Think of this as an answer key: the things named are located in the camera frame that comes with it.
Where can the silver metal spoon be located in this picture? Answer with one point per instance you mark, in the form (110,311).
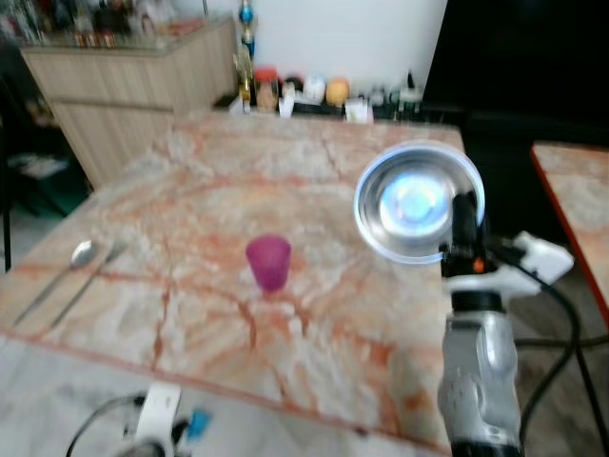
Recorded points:
(82,252)

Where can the small white cup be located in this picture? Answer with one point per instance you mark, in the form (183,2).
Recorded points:
(358,111)

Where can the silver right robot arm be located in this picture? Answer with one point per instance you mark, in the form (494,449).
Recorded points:
(481,371)

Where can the small blue plastic part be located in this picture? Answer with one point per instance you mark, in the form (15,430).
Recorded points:
(197,423)

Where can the purple plastic cup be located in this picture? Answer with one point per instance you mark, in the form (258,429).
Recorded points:
(268,262)

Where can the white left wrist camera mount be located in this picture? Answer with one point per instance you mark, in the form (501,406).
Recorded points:
(157,409)

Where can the light wooden cabinet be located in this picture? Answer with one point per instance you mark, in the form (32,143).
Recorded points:
(133,95)

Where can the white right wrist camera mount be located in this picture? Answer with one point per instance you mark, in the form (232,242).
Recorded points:
(525,265)

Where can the round stainless steel bowl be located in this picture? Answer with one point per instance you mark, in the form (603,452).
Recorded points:
(420,202)

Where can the marble side table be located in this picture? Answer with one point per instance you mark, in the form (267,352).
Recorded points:
(576,200)

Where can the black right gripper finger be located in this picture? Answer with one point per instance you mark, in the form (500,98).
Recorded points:
(464,217)

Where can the silver metal fork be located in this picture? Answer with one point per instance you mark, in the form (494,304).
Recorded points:
(88,283)

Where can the red lidded jar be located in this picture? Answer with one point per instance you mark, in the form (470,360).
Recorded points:
(265,88)

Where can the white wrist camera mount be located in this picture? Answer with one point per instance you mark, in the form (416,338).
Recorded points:
(157,409)
(525,265)

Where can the large black screen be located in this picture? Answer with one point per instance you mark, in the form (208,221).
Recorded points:
(519,57)

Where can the blue and gold trophy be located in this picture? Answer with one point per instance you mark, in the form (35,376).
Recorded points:
(246,29)

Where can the round orange jar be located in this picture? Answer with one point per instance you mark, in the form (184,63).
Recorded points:
(337,91)

